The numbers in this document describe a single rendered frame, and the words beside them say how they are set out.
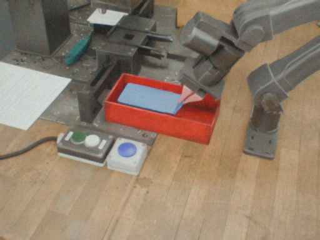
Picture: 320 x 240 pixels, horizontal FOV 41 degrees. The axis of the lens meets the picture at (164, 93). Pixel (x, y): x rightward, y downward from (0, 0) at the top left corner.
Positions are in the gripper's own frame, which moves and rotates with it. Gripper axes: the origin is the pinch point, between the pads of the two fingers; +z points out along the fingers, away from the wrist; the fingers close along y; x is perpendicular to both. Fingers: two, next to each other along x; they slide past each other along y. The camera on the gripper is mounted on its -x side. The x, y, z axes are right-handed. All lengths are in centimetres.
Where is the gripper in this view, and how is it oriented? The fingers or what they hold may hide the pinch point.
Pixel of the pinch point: (181, 100)
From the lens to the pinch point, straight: 97.4
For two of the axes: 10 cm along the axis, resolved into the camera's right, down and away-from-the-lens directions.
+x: -2.9, 5.8, -7.6
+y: -8.1, -5.7, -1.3
